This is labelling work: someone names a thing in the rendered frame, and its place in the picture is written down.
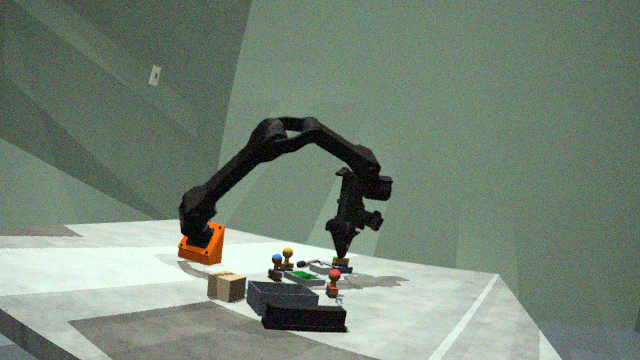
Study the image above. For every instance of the rubber stamp with yellow knob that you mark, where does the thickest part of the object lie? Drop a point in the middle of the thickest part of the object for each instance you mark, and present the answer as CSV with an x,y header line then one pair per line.
x,y
286,265

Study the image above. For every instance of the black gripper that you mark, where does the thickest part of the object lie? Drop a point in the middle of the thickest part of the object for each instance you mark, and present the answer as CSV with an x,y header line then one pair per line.
x,y
342,228

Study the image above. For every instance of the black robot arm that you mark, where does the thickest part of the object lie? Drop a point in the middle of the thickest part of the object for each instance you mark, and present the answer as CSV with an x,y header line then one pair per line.
x,y
267,142

